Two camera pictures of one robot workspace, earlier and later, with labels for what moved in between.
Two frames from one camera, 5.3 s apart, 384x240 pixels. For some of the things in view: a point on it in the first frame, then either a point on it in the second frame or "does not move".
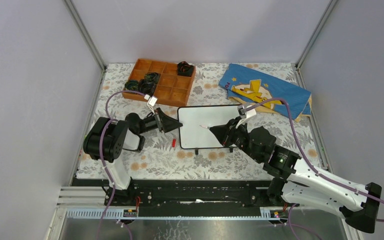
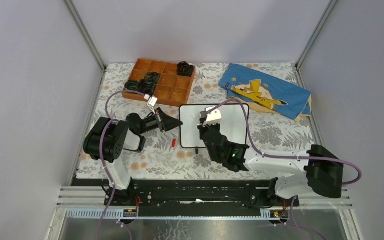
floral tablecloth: x=161 y=158 does not move
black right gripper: x=221 y=131 -> x=202 y=129
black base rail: x=139 y=193 does not move
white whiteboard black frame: x=191 y=135 does not move
